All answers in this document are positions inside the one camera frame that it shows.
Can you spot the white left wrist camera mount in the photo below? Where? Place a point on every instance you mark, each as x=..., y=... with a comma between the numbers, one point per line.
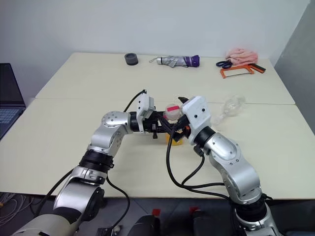
x=145, y=108

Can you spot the grey metal bracket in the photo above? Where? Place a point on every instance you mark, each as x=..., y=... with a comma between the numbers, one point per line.
x=108, y=231

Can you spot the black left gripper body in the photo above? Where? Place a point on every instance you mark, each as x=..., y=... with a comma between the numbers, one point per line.
x=151, y=126

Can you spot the orange hacksaw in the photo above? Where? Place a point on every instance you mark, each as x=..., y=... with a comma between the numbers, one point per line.
x=225, y=73

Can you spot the clear bottle with orange drink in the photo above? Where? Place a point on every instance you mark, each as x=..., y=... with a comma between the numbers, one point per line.
x=172, y=113

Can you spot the folded grey purple umbrella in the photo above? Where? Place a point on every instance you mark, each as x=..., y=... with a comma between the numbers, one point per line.
x=177, y=61

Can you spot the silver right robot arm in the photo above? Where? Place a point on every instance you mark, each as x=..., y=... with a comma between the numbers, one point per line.
x=229, y=157

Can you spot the pink fluffy cloth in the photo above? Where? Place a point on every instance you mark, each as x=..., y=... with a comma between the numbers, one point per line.
x=242, y=56

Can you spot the clear wine glass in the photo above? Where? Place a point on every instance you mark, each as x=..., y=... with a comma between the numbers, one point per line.
x=232, y=104

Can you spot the black rounded shape red tab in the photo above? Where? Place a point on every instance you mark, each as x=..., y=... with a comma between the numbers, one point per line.
x=145, y=226
x=204, y=223

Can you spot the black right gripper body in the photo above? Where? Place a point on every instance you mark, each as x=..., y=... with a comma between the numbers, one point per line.
x=185, y=132

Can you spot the dark laptop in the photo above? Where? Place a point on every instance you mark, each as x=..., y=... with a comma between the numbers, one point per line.
x=8, y=98

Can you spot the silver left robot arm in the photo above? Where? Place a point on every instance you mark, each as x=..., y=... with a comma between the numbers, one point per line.
x=110, y=137

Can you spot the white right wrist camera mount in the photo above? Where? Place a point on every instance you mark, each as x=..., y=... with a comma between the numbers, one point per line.
x=197, y=113

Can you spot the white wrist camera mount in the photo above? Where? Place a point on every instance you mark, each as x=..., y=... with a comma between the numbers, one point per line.
x=145, y=108
x=197, y=113

